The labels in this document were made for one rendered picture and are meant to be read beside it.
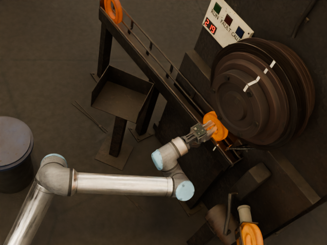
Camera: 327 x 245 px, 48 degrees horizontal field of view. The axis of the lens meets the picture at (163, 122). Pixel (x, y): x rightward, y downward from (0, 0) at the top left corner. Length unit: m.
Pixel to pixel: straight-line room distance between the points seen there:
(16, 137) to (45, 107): 0.66
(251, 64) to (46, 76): 1.79
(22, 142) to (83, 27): 1.43
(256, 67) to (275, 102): 0.15
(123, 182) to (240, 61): 0.69
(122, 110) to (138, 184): 0.53
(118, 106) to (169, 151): 0.44
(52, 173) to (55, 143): 0.98
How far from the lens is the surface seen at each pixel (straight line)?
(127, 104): 2.01
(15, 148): 2.07
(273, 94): 1.41
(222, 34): 1.76
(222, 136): 1.85
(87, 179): 1.58
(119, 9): 2.31
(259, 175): 1.77
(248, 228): 1.73
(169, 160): 1.74
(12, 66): 2.95
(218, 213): 1.93
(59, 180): 1.56
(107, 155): 2.51
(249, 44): 1.46
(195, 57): 1.95
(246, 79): 1.42
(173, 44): 3.24
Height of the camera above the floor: 2.24
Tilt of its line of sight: 56 degrees down
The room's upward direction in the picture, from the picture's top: 21 degrees clockwise
